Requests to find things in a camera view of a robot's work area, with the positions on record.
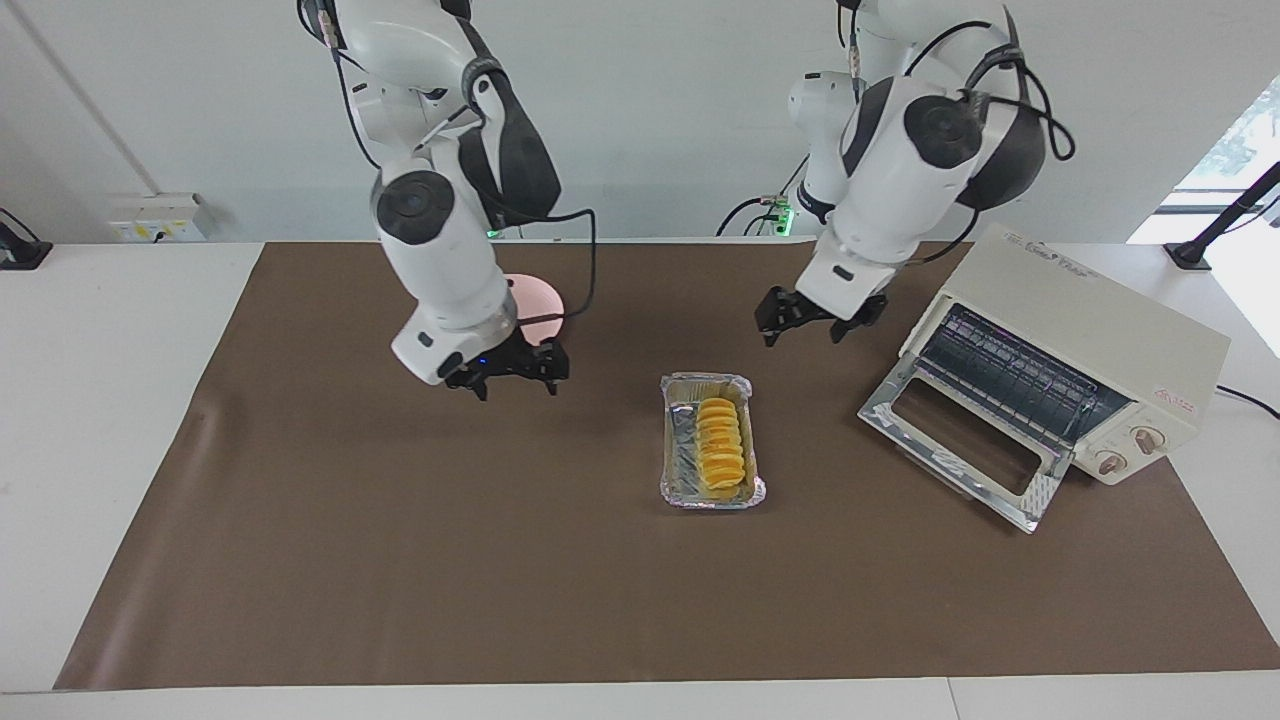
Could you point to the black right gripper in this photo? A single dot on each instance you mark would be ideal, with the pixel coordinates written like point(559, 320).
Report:
point(505, 358)

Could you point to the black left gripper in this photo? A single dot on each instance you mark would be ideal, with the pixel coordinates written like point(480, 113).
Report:
point(815, 312)

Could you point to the yellow braided bread loaf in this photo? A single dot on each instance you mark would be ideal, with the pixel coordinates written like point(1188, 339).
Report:
point(720, 445)

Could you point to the aluminium foil baking tray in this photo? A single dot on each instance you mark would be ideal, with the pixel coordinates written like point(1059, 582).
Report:
point(680, 470)

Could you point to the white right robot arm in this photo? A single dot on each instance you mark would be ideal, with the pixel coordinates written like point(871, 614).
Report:
point(440, 260)

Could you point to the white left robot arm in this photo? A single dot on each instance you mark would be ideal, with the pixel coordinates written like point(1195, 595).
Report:
point(900, 200)

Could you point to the glass oven door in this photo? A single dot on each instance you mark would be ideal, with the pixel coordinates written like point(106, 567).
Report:
point(1035, 495)

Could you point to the cream toaster oven body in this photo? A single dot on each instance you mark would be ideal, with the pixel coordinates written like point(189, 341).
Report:
point(1100, 320)

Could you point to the beige oven knob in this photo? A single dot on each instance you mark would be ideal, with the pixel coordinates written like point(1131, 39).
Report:
point(1147, 438)
point(1112, 462)

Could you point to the pink round plate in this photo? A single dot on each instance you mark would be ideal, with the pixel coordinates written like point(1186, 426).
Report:
point(540, 295)

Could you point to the brown table mat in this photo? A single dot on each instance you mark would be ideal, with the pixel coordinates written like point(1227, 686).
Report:
point(700, 600)

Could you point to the black camera stand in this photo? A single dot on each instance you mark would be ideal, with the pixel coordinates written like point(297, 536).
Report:
point(1188, 255)

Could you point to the white wall power socket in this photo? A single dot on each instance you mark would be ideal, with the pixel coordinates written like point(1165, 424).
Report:
point(150, 220)

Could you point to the black clamp mount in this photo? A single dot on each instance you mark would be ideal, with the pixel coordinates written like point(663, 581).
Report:
point(20, 250)

